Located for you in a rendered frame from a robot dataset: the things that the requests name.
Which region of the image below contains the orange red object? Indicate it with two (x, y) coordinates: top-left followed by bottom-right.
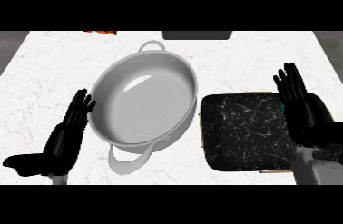
(83, 30), (120, 36)

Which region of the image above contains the grey metal pot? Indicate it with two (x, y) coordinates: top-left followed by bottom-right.
(88, 40), (200, 176)

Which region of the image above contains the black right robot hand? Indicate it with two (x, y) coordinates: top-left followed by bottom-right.
(272, 62), (343, 166)

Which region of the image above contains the black marble tray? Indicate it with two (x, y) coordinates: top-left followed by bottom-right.
(198, 91), (299, 173)

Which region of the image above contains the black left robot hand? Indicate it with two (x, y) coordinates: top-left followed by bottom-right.
(2, 88), (98, 178)

